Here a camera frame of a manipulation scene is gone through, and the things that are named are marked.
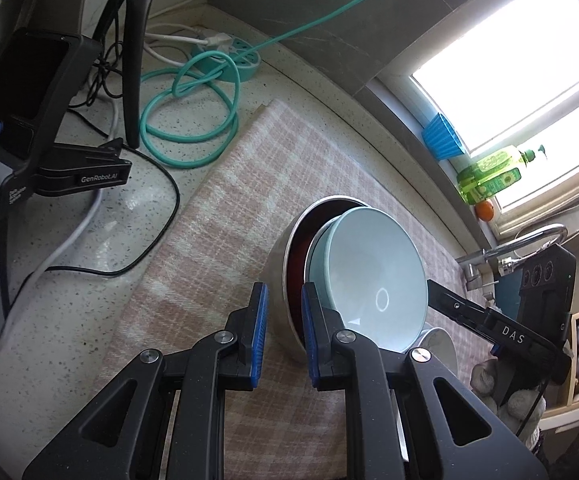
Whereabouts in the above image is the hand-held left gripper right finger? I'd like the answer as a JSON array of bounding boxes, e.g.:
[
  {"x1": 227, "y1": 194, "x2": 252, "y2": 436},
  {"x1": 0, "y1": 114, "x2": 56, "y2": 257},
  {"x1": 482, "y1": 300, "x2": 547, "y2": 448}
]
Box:
[{"x1": 301, "y1": 281, "x2": 547, "y2": 480}]

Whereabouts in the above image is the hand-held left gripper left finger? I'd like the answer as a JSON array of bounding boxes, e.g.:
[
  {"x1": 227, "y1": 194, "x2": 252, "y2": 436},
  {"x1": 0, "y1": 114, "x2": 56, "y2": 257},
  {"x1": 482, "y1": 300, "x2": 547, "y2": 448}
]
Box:
[{"x1": 22, "y1": 282, "x2": 270, "y2": 480}]

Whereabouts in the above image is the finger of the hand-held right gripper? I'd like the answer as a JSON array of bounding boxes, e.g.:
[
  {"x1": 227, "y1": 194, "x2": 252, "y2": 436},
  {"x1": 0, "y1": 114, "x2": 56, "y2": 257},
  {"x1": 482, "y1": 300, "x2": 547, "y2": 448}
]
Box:
[{"x1": 427, "y1": 280, "x2": 495, "y2": 333}]

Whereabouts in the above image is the red-lined metal bowl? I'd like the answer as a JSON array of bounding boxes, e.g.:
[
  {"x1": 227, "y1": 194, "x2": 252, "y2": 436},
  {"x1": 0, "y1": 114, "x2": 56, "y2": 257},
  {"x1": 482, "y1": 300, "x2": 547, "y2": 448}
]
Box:
[{"x1": 270, "y1": 195, "x2": 376, "y2": 363}]

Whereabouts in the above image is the red steel bowl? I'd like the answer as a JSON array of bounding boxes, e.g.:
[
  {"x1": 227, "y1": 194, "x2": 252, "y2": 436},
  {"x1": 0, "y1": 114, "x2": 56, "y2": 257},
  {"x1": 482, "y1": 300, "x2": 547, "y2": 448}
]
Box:
[{"x1": 285, "y1": 199, "x2": 370, "y2": 346}]

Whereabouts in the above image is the light blue bowl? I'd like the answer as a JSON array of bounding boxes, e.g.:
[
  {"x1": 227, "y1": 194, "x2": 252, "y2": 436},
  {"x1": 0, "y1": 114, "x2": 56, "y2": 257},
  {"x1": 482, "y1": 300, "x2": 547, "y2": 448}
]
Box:
[{"x1": 304, "y1": 208, "x2": 429, "y2": 353}]

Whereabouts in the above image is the person's right hand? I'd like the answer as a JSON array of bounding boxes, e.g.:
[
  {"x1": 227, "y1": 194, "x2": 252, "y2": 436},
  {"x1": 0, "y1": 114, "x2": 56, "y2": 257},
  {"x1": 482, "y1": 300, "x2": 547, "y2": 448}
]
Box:
[{"x1": 471, "y1": 360, "x2": 545, "y2": 423}]

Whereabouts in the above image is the chrome faucet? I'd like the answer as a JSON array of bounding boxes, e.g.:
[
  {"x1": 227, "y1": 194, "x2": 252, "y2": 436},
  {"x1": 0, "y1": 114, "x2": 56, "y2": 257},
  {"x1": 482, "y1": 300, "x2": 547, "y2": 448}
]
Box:
[{"x1": 453, "y1": 223, "x2": 569, "y2": 306}]

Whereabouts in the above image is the wooden shelf unit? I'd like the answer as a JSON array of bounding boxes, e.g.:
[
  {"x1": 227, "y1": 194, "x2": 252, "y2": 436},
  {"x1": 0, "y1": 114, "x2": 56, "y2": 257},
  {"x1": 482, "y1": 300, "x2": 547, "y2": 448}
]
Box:
[{"x1": 539, "y1": 297, "x2": 579, "y2": 431}]

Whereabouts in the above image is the checked cloth mat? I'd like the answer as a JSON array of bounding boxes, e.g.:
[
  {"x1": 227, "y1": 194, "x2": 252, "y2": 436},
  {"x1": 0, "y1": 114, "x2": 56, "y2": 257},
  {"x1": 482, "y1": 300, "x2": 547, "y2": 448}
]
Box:
[{"x1": 92, "y1": 99, "x2": 495, "y2": 480}]

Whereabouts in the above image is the green dish soap bottle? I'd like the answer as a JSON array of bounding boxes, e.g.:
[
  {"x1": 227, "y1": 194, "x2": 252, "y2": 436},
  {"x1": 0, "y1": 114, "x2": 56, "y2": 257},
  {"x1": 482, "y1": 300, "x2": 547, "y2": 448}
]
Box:
[{"x1": 457, "y1": 144, "x2": 547, "y2": 206}]

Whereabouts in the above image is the blue silicone cup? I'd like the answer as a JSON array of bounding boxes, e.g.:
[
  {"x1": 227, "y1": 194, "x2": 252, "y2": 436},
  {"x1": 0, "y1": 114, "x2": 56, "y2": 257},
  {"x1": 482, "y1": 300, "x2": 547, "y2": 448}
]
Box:
[{"x1": 422, "y1": 112, "x2": 465, "y2": 161}]

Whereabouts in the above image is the grey device with GenRoboAI clamp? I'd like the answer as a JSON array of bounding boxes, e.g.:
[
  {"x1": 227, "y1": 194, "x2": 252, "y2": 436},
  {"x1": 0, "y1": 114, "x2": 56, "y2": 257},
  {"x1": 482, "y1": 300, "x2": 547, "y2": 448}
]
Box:
[{"x1": 0, "y1": 95, "x2": 120, "y2": 356}]

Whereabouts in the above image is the black spare gripper device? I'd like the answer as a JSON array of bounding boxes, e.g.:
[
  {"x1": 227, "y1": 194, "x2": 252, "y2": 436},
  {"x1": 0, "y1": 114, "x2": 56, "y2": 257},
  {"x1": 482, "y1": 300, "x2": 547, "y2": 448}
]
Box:
[{"x1": 0, "y1": 30, "x2": 134, "y2": 221}]

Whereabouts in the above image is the white window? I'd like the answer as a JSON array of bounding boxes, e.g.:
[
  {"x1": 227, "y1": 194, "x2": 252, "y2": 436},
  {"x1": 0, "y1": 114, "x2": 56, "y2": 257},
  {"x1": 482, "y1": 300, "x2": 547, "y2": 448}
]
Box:
[{"x1": 369, "y1": 0, "x2": 579, "y2": 241}]

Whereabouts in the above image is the teal power strip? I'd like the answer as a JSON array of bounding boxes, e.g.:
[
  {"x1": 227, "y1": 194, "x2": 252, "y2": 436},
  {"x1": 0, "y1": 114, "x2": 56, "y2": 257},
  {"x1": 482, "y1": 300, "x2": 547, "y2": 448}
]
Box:
[{"x1": 189, "y1": 35, "x2": 262, "y2": 83}]

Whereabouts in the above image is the black tripod leg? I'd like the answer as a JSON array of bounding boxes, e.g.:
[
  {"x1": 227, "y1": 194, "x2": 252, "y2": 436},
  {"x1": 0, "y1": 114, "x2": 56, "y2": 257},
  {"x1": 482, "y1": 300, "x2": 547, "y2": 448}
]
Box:
[{"x1": 94, "y1": 0, "x2": 167, "y2": 150}]

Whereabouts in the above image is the black cable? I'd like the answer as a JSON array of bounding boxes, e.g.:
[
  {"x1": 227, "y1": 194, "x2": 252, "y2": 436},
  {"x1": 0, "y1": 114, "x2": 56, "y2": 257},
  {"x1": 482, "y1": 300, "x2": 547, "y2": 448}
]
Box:
[{"x1": 29, "y1": 142, "x2": 182, "y2": 281}]

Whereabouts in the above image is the green hose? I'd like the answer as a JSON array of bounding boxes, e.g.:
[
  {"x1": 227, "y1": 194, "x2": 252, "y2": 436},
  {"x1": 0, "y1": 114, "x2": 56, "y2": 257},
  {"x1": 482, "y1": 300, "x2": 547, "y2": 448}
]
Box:
[{"x1": 139, "y1": 0, "x2": 425, "y2": 170}]

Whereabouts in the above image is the white cable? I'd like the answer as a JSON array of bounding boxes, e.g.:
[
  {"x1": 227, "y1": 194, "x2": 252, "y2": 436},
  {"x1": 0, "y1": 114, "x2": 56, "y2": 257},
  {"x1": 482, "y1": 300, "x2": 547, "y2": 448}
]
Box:
[{"x1": 142, "y1": 30, "x2": 232, "y2": 68}]

